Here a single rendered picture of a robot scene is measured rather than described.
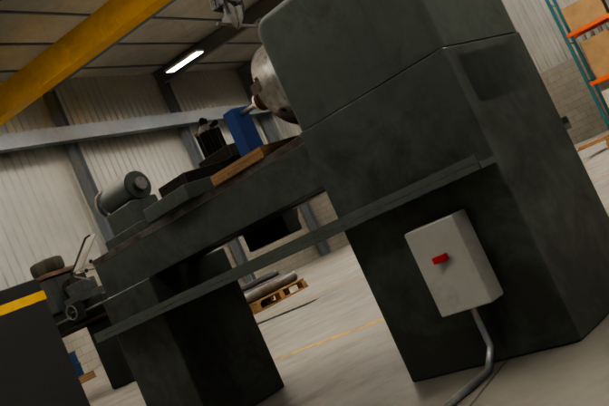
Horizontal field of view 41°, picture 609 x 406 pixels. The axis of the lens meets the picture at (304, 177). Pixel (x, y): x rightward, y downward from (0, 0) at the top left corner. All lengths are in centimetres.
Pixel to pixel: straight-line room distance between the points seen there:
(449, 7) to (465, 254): 70
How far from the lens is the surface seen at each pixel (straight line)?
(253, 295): 1111
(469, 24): 243
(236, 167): 288
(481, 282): 225
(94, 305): 876
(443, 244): 228
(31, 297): 732
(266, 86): 274
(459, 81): 224
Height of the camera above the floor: 52
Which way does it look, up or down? 5 degrees up
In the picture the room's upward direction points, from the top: 24 degrees counter-clockwise
